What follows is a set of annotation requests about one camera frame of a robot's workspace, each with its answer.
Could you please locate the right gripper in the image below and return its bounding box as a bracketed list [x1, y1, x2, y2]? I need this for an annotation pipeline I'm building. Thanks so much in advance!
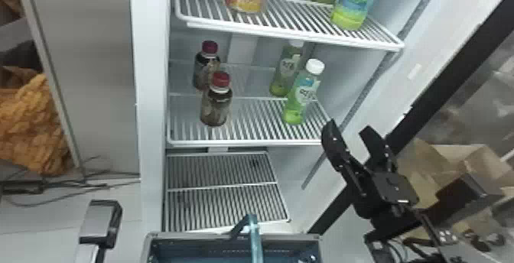
[320, 119, 421, 228]

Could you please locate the dark bottle with red cap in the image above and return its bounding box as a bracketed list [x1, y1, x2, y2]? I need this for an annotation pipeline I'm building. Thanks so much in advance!
[192, 40, 221, 92]
[199, 70, 234, 128]

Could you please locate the blue basket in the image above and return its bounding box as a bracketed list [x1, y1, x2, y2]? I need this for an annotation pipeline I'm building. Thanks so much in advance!
[140, 213, 323, 263]

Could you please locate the white fridge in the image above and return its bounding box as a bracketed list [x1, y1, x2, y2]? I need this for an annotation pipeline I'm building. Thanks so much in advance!
[128, 0, 447, 235]

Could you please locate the black cable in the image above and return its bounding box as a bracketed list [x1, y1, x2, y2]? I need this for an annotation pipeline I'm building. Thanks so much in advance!
[0, 155, 140, 208]

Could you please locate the orange cloth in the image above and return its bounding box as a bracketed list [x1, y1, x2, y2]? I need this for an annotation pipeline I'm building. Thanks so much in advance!
[0, 65, 74, 177]

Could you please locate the fridge door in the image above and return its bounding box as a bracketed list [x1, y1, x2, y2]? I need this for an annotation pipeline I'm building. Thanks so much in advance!
[301, 0, 514, 263]

